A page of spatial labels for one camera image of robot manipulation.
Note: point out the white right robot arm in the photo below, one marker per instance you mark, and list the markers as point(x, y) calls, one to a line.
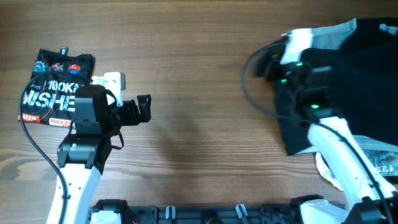
point(327, 102)

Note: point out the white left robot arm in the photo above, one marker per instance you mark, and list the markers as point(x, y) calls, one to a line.
point(82, 154)

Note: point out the black t-shirt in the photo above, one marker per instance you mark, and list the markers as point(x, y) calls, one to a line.
point(362, 54)

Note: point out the white garment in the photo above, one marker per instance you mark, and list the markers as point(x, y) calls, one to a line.
point(325, 172)

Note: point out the light blue denim jeans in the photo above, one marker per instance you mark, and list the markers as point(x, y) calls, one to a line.
point(383, 156)

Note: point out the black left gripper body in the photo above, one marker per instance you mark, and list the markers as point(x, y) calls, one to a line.
point(127, 113)

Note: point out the folded black printed jersey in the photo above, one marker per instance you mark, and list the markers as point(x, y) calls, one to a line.
point(50, 98)

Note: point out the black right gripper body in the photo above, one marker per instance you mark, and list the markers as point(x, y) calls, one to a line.
point(277, 71)

